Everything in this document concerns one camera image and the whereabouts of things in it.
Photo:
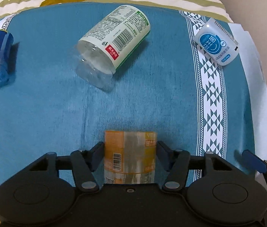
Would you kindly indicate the white blue label cup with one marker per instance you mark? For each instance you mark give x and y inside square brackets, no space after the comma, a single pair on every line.
[217,42]

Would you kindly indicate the orange label clear cup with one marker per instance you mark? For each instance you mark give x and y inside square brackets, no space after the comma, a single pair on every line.
[129,157]

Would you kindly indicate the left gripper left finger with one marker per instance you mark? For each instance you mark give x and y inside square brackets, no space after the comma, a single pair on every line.
[84,163]

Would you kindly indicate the green label clear cup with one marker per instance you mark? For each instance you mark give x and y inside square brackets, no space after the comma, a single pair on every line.
[108,44]

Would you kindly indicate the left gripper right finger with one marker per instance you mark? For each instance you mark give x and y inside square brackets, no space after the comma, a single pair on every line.
[176,163]

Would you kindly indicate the blue patterned table cloth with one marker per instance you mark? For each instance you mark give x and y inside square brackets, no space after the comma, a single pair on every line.
[168,85]

